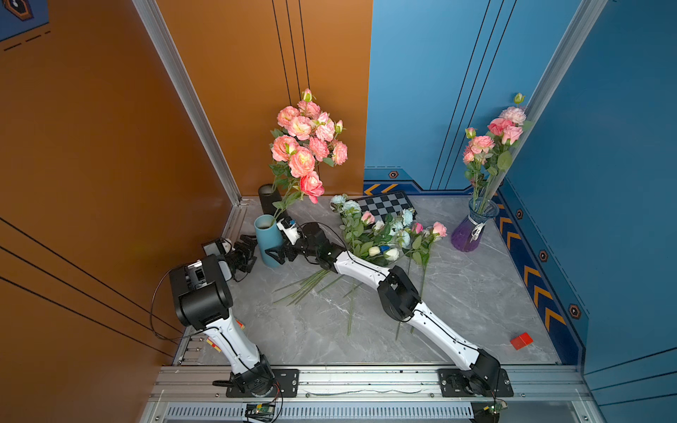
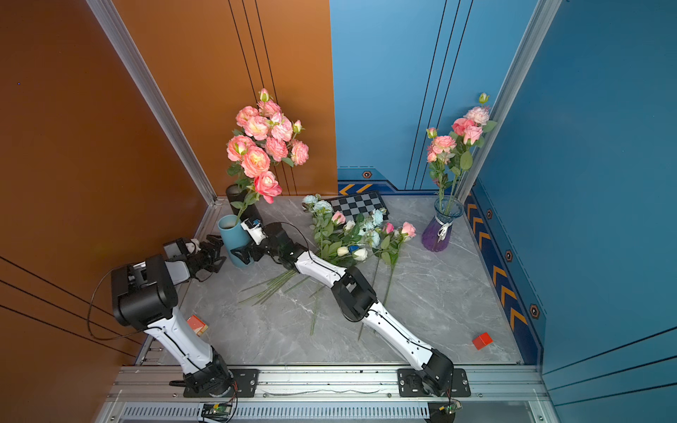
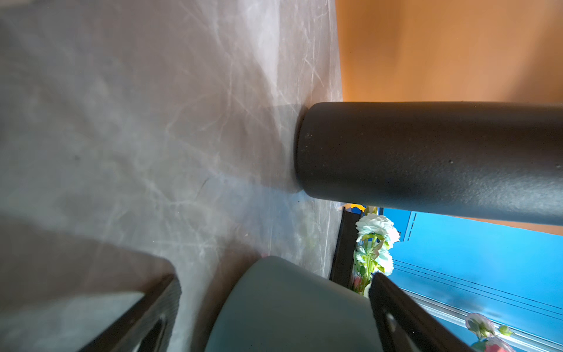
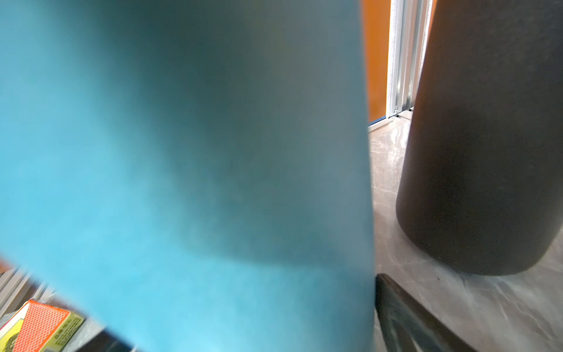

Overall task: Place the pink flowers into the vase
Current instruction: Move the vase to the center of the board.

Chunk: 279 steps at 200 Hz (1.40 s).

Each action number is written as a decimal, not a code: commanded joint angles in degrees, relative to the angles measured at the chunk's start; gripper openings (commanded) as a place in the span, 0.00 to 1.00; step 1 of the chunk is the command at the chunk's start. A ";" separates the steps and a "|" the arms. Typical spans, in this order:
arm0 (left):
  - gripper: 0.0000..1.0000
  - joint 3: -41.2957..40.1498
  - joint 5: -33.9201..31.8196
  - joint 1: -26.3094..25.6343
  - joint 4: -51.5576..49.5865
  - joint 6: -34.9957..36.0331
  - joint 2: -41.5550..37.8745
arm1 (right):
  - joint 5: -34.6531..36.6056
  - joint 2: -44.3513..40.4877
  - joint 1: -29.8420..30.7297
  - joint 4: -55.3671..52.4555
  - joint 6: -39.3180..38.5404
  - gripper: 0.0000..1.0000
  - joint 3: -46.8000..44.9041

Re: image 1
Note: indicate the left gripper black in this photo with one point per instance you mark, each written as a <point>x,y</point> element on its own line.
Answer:
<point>248,252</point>

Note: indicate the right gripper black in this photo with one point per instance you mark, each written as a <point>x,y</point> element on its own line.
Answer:
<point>287,248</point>

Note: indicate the teal ceramic vase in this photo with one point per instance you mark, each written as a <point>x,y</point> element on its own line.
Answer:
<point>268,237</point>

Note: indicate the deep pink rose stem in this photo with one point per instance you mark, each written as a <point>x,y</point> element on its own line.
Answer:
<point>296,189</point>

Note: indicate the bunch of pink flowers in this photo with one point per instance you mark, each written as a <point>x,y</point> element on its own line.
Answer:
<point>381,242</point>

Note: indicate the black cylindrical vase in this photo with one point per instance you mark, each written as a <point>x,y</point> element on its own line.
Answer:
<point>268,196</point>

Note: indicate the pink multi bloom stem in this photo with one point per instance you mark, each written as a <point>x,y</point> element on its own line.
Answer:
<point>334,153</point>

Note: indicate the pale pink double stem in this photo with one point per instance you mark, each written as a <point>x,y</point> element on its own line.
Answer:
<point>327,130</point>

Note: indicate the peach double bloom stem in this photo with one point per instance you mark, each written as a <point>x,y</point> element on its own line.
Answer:
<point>299,121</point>

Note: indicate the pink double bloom stem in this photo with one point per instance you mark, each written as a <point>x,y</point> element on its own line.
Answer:
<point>481,169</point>

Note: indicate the pale pink carnation stem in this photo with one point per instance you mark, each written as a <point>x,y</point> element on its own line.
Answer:
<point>516,113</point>

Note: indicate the large peach bloom stem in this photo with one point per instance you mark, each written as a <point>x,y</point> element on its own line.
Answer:
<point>292,161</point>

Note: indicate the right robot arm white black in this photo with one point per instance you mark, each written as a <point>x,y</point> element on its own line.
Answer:
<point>398,296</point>

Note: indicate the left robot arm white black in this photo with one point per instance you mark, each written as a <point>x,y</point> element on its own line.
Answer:
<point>203,301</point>

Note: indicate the blue purple glass vase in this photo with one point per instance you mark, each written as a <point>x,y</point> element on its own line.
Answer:
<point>466,237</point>

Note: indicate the red box left side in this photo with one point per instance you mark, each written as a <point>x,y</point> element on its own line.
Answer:
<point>225,335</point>

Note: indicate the black white chessboard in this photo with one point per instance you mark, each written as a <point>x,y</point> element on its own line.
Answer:
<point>383,205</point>

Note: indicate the left green circuit board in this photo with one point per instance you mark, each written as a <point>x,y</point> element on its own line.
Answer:
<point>262,412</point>

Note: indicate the green circuit board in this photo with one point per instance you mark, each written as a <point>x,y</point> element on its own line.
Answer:
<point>262,412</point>
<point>494,410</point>

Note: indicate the red block right side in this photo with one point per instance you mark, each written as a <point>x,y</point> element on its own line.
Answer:
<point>521,341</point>

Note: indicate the right green circuit board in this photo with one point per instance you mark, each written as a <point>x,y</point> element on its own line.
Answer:
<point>494,410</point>

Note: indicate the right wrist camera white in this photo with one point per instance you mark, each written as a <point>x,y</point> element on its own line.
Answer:
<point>289,228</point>

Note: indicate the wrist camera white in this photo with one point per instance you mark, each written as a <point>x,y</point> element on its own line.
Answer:
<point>289,228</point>
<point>219,248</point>

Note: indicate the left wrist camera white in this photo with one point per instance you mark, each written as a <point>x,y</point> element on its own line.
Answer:
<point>219,248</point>

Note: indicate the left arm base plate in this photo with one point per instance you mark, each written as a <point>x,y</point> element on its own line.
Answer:
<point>286,379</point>

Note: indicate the aluminium front rail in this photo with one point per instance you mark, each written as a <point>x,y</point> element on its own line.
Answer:
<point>401,382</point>

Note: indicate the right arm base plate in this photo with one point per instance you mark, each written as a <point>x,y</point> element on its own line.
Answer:
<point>455,384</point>

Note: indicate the left aluminium corner post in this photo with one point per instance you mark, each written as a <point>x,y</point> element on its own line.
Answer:
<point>164,44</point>

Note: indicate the aluminium corner post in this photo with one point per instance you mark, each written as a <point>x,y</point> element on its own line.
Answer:
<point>573,39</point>
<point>164,44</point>

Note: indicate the right aluminium corner post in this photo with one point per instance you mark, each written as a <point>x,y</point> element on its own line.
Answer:
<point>573,39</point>

